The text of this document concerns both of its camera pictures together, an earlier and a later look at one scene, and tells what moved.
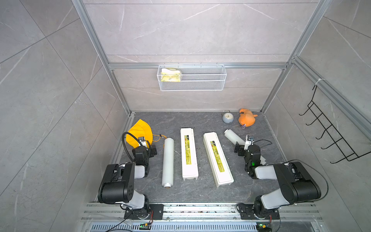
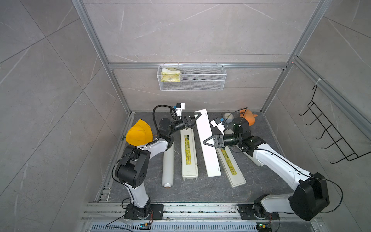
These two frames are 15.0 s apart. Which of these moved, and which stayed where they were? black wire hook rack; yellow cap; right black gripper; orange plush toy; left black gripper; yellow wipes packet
Moved: right black gripper; left black gripper
Stayed: yellow cap; yellow wipes packet; black wire hook rack; orange plush toy
